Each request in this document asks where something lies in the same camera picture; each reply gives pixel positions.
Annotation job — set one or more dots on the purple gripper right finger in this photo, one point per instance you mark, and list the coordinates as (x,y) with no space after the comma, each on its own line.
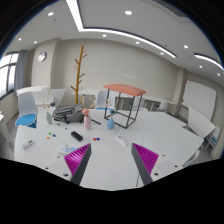
(145,160)

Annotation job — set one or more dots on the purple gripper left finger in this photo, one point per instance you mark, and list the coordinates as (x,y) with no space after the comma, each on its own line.
(77,162)

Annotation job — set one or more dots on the black rectangular box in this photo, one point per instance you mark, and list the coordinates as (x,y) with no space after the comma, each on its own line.
(77,136)

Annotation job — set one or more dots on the red and blue caps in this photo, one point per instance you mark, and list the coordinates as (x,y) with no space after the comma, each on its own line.
(96,139)

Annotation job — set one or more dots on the white power strip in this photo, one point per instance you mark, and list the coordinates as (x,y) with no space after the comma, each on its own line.
(121,140)

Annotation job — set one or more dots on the small coloured beads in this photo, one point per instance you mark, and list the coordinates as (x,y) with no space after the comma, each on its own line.
(50,135)

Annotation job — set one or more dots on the pink vase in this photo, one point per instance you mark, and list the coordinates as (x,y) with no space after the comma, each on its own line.
(87,119)

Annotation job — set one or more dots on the grey backpack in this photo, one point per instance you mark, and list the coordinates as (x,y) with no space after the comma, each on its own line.
(69,114)

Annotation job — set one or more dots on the blue vase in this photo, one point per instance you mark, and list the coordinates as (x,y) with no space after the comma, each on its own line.
(111,123)

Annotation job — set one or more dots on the white remote control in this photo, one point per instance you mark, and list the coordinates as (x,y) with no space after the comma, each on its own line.
(27,144)

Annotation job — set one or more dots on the blue-seat white chair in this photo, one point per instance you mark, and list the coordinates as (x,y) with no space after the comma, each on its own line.
(27,110)

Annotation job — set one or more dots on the wooden coat rack tree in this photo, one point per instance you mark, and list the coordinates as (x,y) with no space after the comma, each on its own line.
(79,74)

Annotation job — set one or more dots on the grey curtain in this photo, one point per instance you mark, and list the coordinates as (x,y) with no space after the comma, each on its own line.
(19,78)

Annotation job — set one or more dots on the orange-topped black frame stool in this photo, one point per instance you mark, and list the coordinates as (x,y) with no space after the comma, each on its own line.
(127,91)

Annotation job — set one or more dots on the whiteboard on wall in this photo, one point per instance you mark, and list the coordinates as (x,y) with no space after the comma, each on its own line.
(199,97)

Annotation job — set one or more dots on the round wall clock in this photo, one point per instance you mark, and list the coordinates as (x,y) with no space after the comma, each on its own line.
(42,56)

